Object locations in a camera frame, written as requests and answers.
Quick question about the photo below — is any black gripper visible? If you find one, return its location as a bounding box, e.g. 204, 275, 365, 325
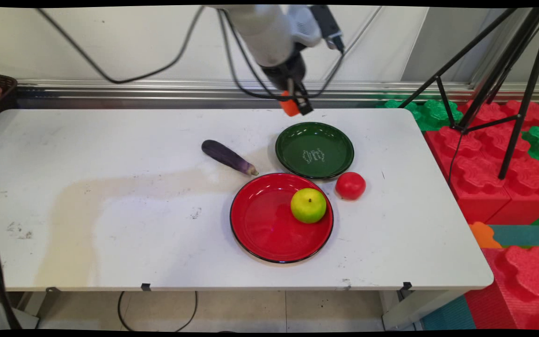
261, 51, 314, 117

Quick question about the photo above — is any orange toy carrot piece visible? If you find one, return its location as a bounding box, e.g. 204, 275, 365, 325
279, 91, 301, 117

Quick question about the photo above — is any dark green plate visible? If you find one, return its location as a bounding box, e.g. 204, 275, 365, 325
275, 122, 355, 180

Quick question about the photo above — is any purple toy eggplant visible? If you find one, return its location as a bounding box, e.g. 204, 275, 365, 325
201, 139, 259, 177

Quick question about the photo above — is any red toy tomato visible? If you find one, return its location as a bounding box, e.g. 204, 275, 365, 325
335, 172, 367, 201

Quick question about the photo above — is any green toy apple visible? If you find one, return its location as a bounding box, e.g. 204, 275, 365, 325
290, 188, 328, 224

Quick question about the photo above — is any red plate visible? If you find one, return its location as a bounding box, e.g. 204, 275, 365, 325
230, 173, 335, 264

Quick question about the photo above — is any large red foam block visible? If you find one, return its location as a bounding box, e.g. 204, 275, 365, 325
425, 100, 539, 226

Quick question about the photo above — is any black tripod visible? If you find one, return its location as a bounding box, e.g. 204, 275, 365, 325
398, 7, 539, 180

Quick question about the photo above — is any orange foam piece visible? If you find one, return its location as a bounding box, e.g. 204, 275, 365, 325
468, 222, 503, 249

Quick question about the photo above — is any white table leg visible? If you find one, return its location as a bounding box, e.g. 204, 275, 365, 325
381, 289, 467, 331

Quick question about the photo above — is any teal foam mat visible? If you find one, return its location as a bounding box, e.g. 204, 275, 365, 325
488, 225, 539, 249

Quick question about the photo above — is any black looped camera cable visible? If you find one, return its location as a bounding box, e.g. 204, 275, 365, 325
217, 8, 346, 101

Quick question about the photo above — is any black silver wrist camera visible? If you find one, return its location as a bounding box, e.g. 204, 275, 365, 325
289, 5, 345, 53

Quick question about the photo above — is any silver metal wall rail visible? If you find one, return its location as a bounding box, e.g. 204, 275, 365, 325
16, 80, 539, 104

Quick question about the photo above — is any black floor cable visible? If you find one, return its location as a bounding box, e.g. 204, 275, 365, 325
117, 291, 198, 332

